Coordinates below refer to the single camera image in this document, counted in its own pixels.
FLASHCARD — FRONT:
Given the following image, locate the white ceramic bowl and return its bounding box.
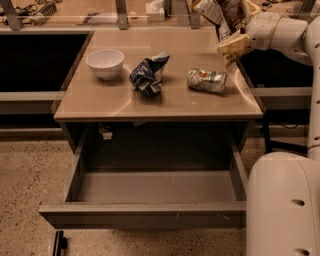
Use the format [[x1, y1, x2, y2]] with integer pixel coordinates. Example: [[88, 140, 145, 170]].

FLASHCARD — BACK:
[[86, 49, 124, 80]]

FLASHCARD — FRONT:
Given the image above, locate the grey metal post left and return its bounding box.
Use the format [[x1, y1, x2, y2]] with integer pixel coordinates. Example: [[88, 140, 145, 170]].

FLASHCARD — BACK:
[[0, 0, 23, 31]]

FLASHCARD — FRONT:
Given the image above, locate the brown chip bag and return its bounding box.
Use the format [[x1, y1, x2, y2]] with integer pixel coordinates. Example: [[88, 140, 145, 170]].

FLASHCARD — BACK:
[[192, 0, 251, 42]]

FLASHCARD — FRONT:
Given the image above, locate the grey metal post far right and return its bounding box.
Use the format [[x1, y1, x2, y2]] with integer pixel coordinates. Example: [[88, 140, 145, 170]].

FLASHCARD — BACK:
[[297, 0, 316, 22]]

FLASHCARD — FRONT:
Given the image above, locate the grey metal post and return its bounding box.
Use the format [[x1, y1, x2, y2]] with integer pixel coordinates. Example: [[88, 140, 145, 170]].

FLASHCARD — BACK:
[[0, 0, 23, 31], [297, 0, 316, 22], [189, 7, 200, 29], [115, 0, 129, 30]]

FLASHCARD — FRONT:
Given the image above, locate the black coiled cable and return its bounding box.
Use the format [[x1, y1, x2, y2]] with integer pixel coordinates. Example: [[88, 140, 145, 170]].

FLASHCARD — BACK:
[[29, 2, 58, 26]]

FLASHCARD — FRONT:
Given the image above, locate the grey metal post right centre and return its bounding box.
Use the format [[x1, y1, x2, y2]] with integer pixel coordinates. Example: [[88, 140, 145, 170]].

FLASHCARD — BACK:
[[189, 7, 200, 29]]

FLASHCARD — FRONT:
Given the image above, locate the black table leg with caster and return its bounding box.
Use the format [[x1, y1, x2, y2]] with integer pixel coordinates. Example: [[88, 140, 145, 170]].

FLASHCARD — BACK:
[[262, 118, 272, 153]]

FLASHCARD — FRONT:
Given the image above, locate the grey open drawer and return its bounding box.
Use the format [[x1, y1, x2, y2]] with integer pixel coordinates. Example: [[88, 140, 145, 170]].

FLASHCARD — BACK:
[[39, 127, 247, 230]]

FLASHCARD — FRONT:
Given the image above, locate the crumpled blue chip bag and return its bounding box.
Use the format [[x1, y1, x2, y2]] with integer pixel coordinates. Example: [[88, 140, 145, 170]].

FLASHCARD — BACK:
[[129, 51, 170, 97]]

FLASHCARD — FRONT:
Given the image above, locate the white tissue box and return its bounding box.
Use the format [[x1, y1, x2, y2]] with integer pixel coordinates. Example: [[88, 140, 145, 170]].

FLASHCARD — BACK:
[[145, 0, 165, 22]]

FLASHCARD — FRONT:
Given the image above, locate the beige top cabinet counter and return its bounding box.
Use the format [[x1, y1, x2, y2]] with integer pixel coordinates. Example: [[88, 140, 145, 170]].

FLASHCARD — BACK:
[[50, 28, 267, 154]]

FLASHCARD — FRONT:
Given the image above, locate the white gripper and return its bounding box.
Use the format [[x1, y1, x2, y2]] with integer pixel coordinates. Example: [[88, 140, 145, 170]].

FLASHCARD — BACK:
[[217, 0, 281, 66]]

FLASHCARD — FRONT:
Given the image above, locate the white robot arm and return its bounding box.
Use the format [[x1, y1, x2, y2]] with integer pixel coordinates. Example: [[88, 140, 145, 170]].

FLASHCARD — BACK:
[[218, 0, 320, 256]]

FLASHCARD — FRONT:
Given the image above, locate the black object at floor edge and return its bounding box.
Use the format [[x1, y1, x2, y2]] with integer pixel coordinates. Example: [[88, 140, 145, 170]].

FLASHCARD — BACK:
[[52, 231, 68, 256]]

